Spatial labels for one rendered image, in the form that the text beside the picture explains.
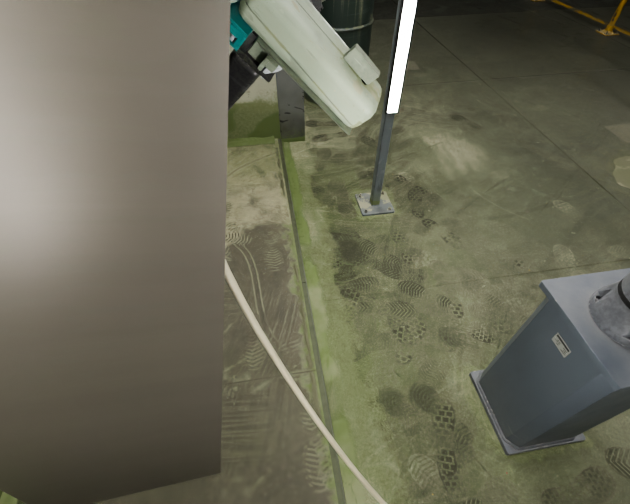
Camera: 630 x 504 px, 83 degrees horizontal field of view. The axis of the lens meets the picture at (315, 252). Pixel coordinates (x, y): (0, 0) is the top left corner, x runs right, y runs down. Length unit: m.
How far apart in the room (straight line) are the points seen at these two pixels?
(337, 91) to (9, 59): 0.24
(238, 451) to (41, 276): 1.18
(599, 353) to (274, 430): 1.02
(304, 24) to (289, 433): 1.30
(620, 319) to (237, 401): 1.22
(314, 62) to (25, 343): 0.38
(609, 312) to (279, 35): 1.00
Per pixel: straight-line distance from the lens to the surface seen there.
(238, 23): 0.38
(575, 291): 1.20
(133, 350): 0.45
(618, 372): 1.11
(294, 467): 1.42
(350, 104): 0.38
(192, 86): 0.24
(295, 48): 0.36
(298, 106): 2.67
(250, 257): 1.88
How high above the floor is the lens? 1.44
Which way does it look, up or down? 48 degrees down
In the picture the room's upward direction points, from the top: straight up
